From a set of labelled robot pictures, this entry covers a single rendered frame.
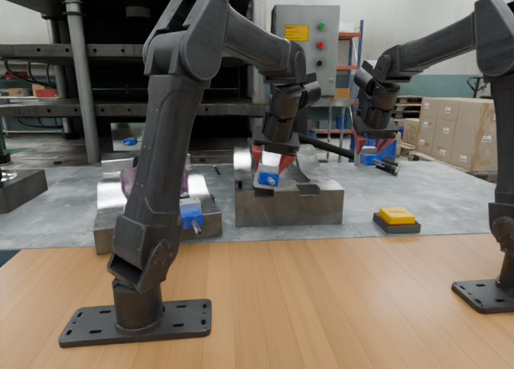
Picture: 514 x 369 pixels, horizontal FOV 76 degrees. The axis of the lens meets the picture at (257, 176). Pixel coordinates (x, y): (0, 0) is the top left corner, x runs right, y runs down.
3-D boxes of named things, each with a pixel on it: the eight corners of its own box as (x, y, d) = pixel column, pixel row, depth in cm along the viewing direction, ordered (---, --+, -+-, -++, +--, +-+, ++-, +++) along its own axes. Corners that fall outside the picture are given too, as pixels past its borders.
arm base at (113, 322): (69, 266, 47) (45, 296, 41) (209, 258, 49) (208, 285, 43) (78, 312, 50) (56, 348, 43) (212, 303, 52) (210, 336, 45)
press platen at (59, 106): (278, 144, 147) (278, 103, 142) (-28, 148, 138) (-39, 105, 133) (261, 122, 226) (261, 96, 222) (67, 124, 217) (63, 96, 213)
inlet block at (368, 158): (392, 174, 81) (394, 153, 80) (372, 175, 81) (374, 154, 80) (370, 164, 94) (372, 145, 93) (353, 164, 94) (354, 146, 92)
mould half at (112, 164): (222, 234, 75) (220, 188, 72) (96, 255, 66) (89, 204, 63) (185, 177, 119) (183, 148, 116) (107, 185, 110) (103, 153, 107)
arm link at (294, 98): (281, 107, 73) (288, 77, 69) (302, 118, 71) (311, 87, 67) (262, 114, 68) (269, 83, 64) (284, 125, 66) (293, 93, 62)
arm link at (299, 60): (293, 102, 78) (290, 49, 73) (326, 104, 72) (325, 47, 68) (264, 114, 69) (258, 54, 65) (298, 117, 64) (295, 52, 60)
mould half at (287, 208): (342, 224, 80) (346, 171, 76) (235, 227, 78) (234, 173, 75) (300, 171, 128) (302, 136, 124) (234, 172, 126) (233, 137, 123)
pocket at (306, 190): (320, 204, 78) (320, 189, 77) (298, 204, 78) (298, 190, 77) (315, 197, 83) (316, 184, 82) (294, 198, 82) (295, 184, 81)
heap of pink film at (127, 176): (196, 196, 82) (194, 165, 80) (119, 205, 76) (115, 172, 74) (180, 171, 106) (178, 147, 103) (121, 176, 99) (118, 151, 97)
